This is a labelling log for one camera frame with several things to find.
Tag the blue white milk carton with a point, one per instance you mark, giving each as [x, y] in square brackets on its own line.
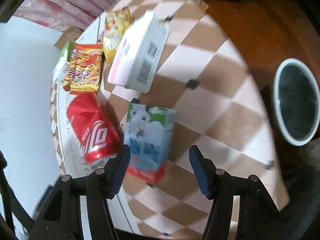
[148, 132]

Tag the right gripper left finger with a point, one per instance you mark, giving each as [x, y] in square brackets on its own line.
[101, 185]

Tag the brown paper bag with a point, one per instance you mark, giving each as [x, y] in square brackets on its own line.
[70, 34]

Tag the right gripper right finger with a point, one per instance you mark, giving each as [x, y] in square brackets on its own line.
[216, 185]

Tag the pink floral curtain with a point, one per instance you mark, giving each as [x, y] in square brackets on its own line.
[62, 14]

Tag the white rimmed trash bin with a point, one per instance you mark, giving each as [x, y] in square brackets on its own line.
[295, 102]

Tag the yellow panda snack bag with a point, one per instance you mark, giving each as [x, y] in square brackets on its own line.
[116, 23]

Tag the pink white long box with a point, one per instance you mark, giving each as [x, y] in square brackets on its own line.
[139, 52]

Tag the orange fries snack bag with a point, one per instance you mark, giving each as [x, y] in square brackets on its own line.
[84, 70]

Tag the red cola can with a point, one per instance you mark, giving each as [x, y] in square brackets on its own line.
[93, 128]

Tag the green white tissue box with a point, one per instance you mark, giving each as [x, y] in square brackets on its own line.
[63, 62]

